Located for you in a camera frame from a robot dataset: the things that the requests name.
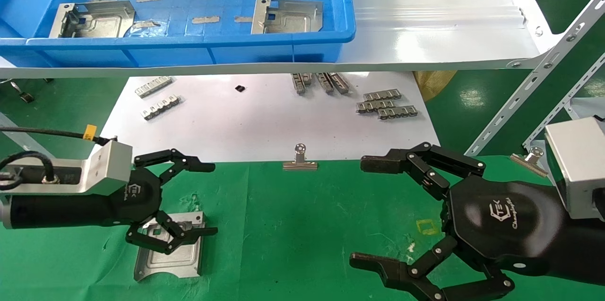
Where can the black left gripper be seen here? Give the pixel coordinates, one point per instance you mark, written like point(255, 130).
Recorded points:
point(137, 197)

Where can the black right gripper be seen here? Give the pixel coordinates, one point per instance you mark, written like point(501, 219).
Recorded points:
point(496, 220)

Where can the stamped sheet metal plate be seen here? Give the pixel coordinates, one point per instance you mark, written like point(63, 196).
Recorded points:
point(179, 263)
point(104, 22)
point(293, 20)

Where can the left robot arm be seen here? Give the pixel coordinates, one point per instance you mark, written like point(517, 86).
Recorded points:
point(4, 213)

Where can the green table cloth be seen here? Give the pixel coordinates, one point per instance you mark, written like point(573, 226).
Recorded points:
point(293, 225)

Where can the silver binder clip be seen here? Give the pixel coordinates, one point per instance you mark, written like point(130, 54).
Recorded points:
point(529, 161)
point(300, 165)

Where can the yellow brown bag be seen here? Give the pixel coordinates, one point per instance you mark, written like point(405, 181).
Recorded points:
point(432, 84)

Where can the blue plastic bin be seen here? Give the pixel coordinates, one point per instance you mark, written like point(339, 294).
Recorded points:
point(189, 53)

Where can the black swivel stool chrome base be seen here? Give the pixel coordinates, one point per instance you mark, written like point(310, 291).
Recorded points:
point(23, 97)

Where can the white metal shelf board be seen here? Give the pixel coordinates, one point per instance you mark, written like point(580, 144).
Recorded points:
point(425, 22)

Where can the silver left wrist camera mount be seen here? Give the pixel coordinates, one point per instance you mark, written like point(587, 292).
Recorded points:
point(108, 168)

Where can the silver metal connector bracket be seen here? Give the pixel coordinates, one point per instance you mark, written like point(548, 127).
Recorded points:
point(375, 106)
point(307, 79)
point(382, 95)
point(153, 86)
point(340, 83)
point(397, 112)
point(325, 83)
point(160, 106)
point(298, 84)

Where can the white perforated shelf post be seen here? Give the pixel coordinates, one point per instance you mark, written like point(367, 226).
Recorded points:
point(520, 95)
point(562, 104)

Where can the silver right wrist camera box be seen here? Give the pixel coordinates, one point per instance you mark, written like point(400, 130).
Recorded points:
point(576, 164)

